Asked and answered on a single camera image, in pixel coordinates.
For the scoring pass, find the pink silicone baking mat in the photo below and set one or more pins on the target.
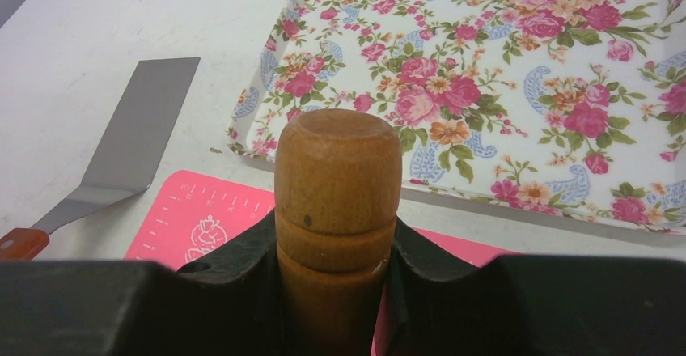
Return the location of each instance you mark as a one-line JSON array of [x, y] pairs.
[[193, 214]]

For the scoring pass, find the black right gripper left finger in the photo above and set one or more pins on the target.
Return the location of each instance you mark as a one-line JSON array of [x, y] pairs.
[[223, 303]]

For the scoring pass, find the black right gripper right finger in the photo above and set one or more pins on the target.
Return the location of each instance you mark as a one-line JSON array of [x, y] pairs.
[[517, 304]]

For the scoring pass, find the floral rectangular tray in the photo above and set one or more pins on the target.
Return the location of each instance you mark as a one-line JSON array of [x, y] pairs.
[[568, 107]]

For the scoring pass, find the wooden rolling pin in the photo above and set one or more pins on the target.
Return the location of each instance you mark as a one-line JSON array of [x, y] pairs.
[[337, 190]]

